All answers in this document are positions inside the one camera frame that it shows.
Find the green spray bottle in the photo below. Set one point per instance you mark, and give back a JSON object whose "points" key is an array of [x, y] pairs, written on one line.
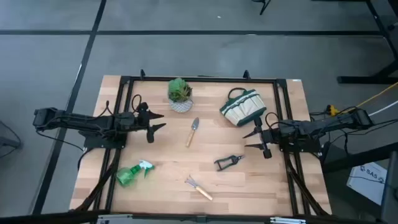
{"points": [[126, 176]]}

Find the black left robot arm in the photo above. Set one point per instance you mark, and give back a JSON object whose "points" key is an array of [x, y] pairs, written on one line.
{"points": [[87, 123]]}

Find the black table frame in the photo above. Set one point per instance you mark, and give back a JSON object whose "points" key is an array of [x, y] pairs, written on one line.
{"points": [[202, 79]]}

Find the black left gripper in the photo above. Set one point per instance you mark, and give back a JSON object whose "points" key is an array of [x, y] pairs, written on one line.
{"points": [[143, 119]]}

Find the white cardboard box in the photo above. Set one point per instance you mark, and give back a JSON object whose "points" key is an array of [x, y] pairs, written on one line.
{"points": [[367, 183]]}

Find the cream green gardening bag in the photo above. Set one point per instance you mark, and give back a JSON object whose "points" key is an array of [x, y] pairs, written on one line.
{"points": [[245, 109]]}

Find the black desk stand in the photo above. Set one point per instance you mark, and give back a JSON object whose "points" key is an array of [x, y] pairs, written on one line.
{"points": [[367, 80]]}

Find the grey floor stand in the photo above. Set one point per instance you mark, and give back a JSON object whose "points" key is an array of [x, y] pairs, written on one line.
{"points": [[6, 141]]}

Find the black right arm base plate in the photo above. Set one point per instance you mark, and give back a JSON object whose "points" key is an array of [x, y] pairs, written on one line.
{"points": [[306, 148]]}

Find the dark green pruning shears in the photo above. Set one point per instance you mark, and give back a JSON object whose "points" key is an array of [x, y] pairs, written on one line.
{"points": [[235, 159]]}

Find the black frame clamp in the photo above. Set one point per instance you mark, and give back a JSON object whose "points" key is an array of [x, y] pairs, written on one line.
{"points": [[142, 74], [246, 74]]}

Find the silver aluminium post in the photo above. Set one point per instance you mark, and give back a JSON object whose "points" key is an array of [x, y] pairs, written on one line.
{"points": [[287, 221]]}

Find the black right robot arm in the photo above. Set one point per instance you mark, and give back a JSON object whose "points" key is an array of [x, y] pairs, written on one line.
{"points": [[326, 124]]}

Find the black rig crossbar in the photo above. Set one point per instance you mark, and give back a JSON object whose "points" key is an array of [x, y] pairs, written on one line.
{"points": [[46, 217]]}

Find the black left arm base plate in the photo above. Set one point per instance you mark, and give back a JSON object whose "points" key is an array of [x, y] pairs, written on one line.
{"points": [[102, 143]]}

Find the succulent in patterned pot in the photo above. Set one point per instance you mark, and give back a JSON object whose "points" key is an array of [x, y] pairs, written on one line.
{"points": [[180, 93]]}

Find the black chair leg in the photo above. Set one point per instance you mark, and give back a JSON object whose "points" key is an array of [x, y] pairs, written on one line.
{"points": [[264, 7]]}

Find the black floor beam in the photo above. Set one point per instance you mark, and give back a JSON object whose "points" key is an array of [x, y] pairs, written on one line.
{"points": [[357, 158]]}

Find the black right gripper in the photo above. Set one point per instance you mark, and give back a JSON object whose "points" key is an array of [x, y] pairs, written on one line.
{"points": [[266, 137]]}

